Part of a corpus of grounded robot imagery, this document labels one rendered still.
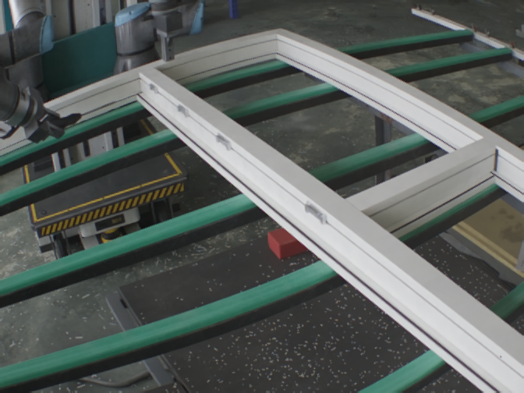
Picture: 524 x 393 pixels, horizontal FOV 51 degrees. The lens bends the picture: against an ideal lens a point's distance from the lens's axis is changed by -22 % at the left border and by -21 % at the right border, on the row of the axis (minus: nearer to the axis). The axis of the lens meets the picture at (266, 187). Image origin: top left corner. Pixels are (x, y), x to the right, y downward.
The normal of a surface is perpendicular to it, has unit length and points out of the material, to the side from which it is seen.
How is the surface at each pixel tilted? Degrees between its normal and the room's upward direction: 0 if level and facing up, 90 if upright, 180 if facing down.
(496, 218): 0
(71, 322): 0
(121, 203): 90
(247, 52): 90
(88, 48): 90
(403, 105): 90
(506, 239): 0
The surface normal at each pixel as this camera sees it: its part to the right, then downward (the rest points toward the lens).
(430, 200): 0.51, 0.41
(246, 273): -0.07, -0.86
